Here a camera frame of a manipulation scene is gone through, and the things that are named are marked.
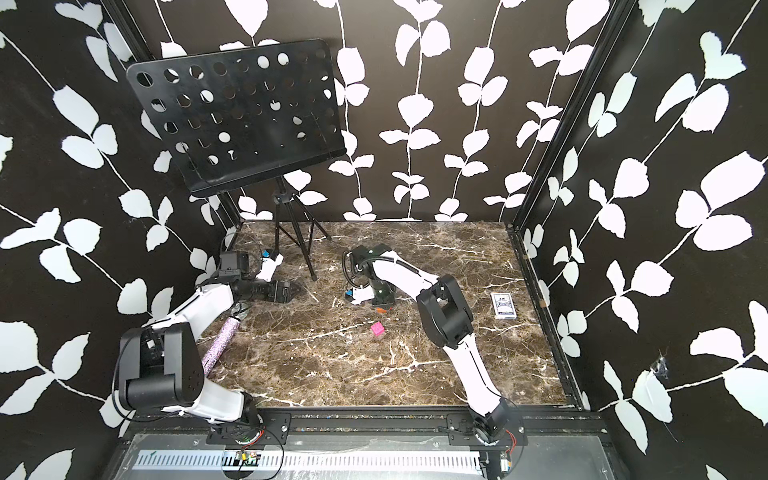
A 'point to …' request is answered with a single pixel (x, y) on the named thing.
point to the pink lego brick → (377, 328)
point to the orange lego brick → (380, 310)
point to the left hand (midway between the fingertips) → (287, 282)
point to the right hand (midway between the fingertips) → (386, 295)
